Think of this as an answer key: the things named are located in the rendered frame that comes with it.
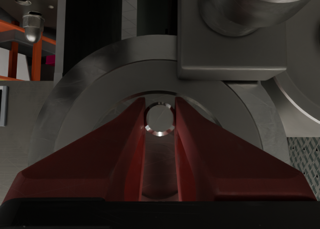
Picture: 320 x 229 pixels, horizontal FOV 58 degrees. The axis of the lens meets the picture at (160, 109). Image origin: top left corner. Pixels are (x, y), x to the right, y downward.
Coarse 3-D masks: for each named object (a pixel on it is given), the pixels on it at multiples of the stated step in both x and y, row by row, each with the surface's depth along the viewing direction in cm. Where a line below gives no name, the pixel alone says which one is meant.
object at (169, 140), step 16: (144, 96) 15; (160, 96) 15; (176, 96) 15; (112, 112) 14; (208, 112) 15; (96, 128) 14; (160, 144) 15; (160, 160) 14; (144, 176) 14; (160, 176) 14; (176, 176) 15; (144, 192) 14; (160, 192) 14; (176, 192) 14
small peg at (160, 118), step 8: (152, 104) 12; (160, 104) 12; (168, 104) 12; (144, 112) 12; (152, 112) 12; (160, 112) 12; (168, 112) 12; (144, 120) 12; (152, 120) 12; (160, 120) 12; (168, 120) 12; (152, 128) 12; (160, 128) 12; (168, 128) 12
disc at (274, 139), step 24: (120, 48) 17; (144, 48) 17; (168, 48) 17; (72, 72) 17; (96, 72) 17; (48, 96) 17; (72, 96) 17; (240, 96) 17; (264, 96) 16; (48, 120) 16; (264, 120) 16; (48, 144) 16; (264, 144) 16
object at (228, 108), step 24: (120, 72) 16; (144, 72) 16; (168, 72) 16; (96, 96) 16; (120, 96) 16; (192, 96) 16; (216, 96) 16; (72, 120) 16; (96, 120) 16; (240, 120) 16
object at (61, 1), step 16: (64, 0) 18; (80, 0) 21; (96, 0) 26; (112, 0) 34; (64, 16) 18; (80, 16) 21; (96, 16) 26; (112, 16) 34; (64, 32) 18; (80, 32) 21; (96, 32) 26; (112, 32) 34; (64, 48) 18; (80, 48) 21; (96, 48) 26; (64, 64) 18
